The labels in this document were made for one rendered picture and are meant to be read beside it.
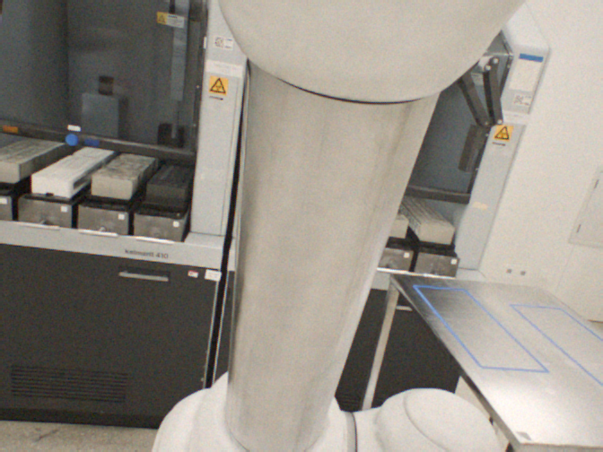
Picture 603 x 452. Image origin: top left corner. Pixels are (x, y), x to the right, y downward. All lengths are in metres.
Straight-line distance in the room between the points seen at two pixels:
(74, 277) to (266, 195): 1.41
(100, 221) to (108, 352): 0.43
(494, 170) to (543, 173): 1.39
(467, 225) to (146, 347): 1.10
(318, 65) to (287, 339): 0.20
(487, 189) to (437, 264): 0.29
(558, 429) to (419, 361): 0.88
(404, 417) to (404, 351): 1.17
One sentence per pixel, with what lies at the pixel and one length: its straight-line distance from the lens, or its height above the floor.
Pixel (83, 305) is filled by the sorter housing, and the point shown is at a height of 0.49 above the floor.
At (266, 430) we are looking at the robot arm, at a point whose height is 1.01.
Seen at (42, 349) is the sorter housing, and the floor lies 0.33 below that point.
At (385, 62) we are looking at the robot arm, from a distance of 0.21.
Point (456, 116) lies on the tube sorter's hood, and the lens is 1.60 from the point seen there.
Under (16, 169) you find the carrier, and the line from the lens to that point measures 1.69.
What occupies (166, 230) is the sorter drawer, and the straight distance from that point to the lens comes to 1.53.
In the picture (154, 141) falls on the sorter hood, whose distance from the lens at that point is 1.55.
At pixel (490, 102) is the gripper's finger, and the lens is 0.82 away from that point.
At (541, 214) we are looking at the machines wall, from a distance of 3.15.
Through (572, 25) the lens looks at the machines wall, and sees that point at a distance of 3.00.
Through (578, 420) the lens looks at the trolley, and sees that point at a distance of 1.02.
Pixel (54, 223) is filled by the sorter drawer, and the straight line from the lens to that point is 1.62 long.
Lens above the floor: 1.31
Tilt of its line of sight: 20 degrees down
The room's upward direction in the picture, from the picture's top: 10 degrees clockwise
